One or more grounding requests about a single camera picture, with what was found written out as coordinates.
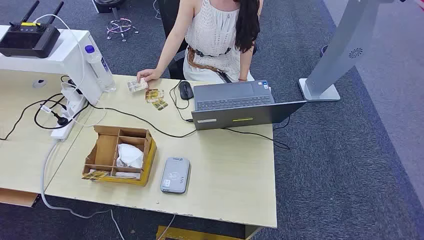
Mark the person's left forearm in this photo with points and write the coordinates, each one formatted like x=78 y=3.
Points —
x=245 y=64

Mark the white power strip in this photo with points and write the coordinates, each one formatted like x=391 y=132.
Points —
x=68 y=122

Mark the white desk riser shelf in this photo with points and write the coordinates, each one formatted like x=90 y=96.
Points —
x=66 y=59

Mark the white crumpled paper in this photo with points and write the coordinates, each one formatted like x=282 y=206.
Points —
x=130 y=155

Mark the grey laptop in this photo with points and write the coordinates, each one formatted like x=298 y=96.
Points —
x=232 y=96

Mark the chrome stool base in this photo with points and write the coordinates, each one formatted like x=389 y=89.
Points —
x=120 y=26

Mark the cardboard divider box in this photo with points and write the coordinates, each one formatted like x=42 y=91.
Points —
x=105 y=150

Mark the grey card reader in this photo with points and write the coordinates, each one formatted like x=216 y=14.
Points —
x=175 y=175

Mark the pale ID card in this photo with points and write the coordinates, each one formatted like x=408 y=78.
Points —
x=137 y=86

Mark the person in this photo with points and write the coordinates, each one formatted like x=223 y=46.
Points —
x=215 y=33

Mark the black power plug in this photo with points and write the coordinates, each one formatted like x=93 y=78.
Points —
x=73 y=85

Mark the grey kiosk stand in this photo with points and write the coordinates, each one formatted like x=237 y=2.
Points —
x=344 y=46

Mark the black antenna remote controller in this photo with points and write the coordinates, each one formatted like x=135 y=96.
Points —
x=30 y=41

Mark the yellow board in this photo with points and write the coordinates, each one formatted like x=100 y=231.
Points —
x=198 y=234

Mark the clear water bottle blue cap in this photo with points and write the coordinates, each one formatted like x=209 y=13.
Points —
x=101 y=71

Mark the black office chair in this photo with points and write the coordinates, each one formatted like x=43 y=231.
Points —
x=169 y=13

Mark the white charger adapter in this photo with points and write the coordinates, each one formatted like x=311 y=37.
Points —
x=70 y=96

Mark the black computer mouse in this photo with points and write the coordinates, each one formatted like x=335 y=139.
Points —
x=186 y=90

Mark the person's right hand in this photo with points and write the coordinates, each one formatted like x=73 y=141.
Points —
x=148 y=75

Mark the black stool seat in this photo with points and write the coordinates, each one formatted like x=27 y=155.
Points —
x=107 y=5

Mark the person's right forearm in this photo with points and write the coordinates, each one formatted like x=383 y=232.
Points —
x=167 y=49

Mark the white flat card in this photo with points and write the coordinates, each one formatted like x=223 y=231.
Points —
x=127 y=175

